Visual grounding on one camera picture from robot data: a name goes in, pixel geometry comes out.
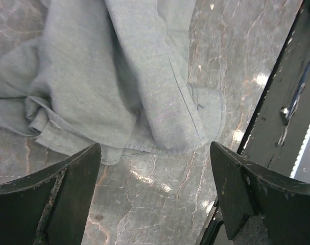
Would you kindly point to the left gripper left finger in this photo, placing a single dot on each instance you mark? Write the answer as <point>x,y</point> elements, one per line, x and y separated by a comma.
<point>50,206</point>

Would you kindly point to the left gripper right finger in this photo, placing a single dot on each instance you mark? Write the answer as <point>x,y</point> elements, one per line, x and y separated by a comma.
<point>258,205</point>

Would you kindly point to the grey button shirt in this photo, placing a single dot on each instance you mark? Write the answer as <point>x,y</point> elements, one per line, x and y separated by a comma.
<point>112,73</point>

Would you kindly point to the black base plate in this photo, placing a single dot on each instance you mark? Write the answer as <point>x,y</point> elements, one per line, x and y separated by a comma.
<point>280,121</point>

